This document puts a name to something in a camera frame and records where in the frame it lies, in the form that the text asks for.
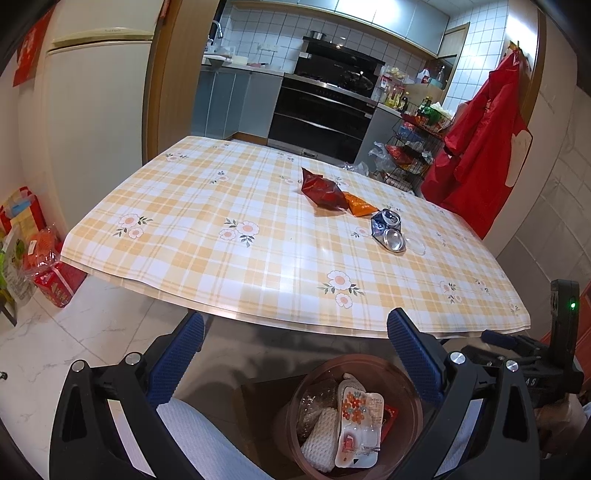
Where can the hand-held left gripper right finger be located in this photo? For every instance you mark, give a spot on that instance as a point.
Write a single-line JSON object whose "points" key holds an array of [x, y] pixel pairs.
{"points": [[415, 355]]}

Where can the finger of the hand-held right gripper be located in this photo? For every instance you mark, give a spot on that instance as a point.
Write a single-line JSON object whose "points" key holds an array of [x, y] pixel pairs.
{"points": [[503, 340], [485, 356]]}

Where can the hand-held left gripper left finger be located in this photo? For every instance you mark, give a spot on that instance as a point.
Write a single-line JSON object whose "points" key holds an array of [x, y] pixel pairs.
{"points": [[178, 355]]}

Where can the brown round trash bin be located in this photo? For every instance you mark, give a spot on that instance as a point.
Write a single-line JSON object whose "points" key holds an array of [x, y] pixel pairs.
{"points": [[411, 417]]}

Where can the flower printed blister packet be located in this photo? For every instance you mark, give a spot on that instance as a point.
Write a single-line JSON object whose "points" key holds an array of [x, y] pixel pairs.
{"points": [[358, 408]]}

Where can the white foam net sleeve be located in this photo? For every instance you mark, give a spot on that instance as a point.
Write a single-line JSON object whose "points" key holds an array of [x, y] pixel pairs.
{"points": [[318, 443]]}

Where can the person's right hand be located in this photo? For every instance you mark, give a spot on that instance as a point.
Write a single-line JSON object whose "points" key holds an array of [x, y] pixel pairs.
{"points": [[561, 424]]}

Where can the small red wrapper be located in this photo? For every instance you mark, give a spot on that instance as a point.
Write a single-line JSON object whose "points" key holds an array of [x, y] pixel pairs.
{"points": [[390, 415]]}

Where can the clear round plastic lid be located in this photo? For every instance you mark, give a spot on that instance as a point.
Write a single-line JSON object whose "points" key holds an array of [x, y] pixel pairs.
{"points": [[418, 248]]}

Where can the crushed blue drink can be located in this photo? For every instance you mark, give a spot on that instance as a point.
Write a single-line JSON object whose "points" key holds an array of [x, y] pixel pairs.
{"points": [[390, 237]]}

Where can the orange snack packet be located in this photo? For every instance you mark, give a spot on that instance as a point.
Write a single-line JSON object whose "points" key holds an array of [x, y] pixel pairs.
{"points": [[358, 205]]}

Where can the net bag of oranges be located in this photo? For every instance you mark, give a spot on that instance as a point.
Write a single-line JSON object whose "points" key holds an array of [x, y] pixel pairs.
{"points": [[44, 249]]}

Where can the green white bag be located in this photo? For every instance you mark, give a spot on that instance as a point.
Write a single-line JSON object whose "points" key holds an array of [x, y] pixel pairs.
{"points": [[14, 267]]}

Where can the red snack packet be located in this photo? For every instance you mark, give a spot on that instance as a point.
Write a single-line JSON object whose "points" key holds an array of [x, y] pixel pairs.
{"points": [[321, 189]]}

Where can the red hanging apron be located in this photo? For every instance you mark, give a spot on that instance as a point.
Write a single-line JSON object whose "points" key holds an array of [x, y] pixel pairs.
{"points": [[480, 138]]}

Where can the clear plastic bags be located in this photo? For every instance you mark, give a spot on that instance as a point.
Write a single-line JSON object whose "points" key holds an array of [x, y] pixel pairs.
{"points": [[381, 154]]}

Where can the red paper bag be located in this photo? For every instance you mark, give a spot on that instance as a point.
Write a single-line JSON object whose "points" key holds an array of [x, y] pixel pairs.
{"points": [[21, 207]]}

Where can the grey narrow cabinet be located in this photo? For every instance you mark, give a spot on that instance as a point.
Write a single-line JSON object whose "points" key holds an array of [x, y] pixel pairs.
{"points": [[381, 129]]}

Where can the green bottle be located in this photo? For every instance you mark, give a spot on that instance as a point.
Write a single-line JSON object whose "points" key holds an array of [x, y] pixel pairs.
{"points": [[425, 107]]}

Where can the dark sauce bottle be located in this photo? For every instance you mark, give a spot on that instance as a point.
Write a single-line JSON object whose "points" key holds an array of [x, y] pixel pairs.
{"points": [[405, 102]]}

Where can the cream refrigerator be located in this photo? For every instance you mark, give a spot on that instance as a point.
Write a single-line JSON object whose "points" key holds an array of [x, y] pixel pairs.
{"points": [[92, 115]]}

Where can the yellow oil bottle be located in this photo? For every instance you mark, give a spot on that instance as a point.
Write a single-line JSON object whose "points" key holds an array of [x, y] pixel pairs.
{"points": [[395, 98]]}

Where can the black built-in oven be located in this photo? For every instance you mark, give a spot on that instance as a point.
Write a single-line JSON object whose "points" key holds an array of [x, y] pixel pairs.
{"points": [[318, 115]]}

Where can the grey lower cabinets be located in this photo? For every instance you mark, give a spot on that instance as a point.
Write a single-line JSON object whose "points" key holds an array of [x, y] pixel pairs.
{"points": [[235, 101]]}

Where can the clear glass bottle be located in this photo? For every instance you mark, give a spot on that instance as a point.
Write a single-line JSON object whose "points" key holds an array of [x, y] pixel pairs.
{"points": [[441, 76]]}

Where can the white jug with red cap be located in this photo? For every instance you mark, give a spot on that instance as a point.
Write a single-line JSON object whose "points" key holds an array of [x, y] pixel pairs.
{"points": [[423, 76]]}

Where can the black wok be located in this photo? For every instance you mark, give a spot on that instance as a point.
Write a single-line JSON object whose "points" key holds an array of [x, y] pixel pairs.
{"points": [[355, 81]]}

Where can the black range hood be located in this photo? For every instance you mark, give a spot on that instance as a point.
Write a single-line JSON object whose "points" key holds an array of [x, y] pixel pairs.
{"points": [[341, 55]]}

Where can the chrome kitchen faucet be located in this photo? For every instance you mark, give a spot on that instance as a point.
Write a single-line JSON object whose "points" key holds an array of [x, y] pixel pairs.
{"points": [[217, 32]]}

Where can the steel pot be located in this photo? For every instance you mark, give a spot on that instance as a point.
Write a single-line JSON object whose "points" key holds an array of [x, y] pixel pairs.
{"points": [[317, 35]]}

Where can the wooden door frame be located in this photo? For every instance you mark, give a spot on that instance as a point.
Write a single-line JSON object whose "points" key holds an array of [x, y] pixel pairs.
{"points": [[175, 69]]}

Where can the white wall socket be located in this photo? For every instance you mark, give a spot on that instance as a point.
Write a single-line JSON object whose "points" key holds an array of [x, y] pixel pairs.
{"points": [[268, 47]]}

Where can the red paper wall decoration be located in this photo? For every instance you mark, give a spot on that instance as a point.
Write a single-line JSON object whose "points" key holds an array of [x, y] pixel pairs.
{"points": [[32, 50]]}

